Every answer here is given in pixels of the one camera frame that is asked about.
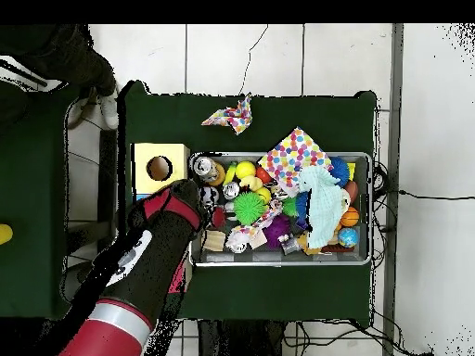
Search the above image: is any green spiky rubber ball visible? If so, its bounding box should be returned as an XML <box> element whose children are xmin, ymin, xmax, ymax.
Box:
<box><xmin>232</xmin><ymin>195</ymin><xmax>267</xmax><ymax>227</ymax></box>

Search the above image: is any dark green table cloth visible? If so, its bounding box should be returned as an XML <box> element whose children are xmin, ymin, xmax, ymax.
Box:
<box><xmin>118</xmin><ymin>80</ymin><xmax>379</xmax><ymax>327</ymax></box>
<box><xmin>0</xmin><ymin>81</ymin><xmax>84</xmax><ymax>322</ymax></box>

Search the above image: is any polka dot cloth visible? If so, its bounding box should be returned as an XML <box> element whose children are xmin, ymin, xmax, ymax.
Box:
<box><xmin>258</xmin><ymin>127</ymin><xmax>333</xmax><ymax>190</ymax></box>

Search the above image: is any black and white soccer ball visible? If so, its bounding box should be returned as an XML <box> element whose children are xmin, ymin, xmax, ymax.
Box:
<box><xmin>199</xmin><ymin>184</ymin><xmax>222</xmax><ymax>209</ymax></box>

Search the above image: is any colourful patterned cloth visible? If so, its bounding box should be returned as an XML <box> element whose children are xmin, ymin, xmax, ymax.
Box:
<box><xmin>200</xmin><ymin>92</ymin><xmax>254</xmax><ymax>136</ymax></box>

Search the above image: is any orange ball with cream dots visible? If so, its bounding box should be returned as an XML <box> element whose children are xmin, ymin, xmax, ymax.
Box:
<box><xmin>206</xmin><ymin>164</ymin><xmax>226</xmax><ymax>187</ymax></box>

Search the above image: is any crushed silver drink can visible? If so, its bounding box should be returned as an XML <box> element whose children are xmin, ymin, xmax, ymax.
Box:
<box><xmin>193</xmin><ymin>155</ymin><xmax>219</xmax><ymax>180</ymax></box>

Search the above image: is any wooden box with three holes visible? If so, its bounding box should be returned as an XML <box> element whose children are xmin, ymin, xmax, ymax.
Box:
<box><xmin>132</xmin><ymin>142</ymin><xmax>193</xmax><ymax>296</ymax></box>

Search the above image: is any flat wooden block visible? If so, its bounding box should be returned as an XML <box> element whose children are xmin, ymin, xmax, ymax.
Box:
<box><xmin>202</xmin><ymin>229</ymin><xmax>227</xmax><ymax>252</ymax></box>

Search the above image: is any black cable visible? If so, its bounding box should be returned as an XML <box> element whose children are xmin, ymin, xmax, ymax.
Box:
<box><xmin>396</xmin><ymin>188</ymin><xmax>475</xmax><ymax>201</ymax></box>

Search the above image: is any mint green knitted cloth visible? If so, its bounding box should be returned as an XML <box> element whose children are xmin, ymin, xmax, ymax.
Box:
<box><xmin>296</xmin><ymin>164</ymin><xmax>351</xmax><ymax>250</ymax></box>

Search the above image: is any plain yellow ball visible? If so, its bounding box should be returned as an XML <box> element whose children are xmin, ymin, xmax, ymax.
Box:
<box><xmin>236</xmin><ymin>159</ymin><xmax>257</xmax><ymax>180</ymax></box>

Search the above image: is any black panel stand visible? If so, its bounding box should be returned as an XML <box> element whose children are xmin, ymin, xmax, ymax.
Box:
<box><xmin>98</xmin><ymin>129</ymin><xmax>119</xmax><ymax>262</ymax></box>

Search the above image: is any yellow rubber duck toy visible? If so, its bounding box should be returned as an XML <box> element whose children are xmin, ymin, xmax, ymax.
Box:
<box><xmin>238</xmin><ymin>175</ymin><xmax>272</xmax><ymax>205</ymax></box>

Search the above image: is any shallow clear mesh bin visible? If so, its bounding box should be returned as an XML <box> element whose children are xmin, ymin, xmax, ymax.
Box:
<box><xmin>188</xmin><ymin>151</ymin><xmax>373</xmax><ymax>267</ymax></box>

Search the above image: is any person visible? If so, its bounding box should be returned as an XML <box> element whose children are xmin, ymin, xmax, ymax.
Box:
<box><xmin>0</xmin><ymin>23</ymin><xmax>120</xmax><ymax>131</ymax></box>

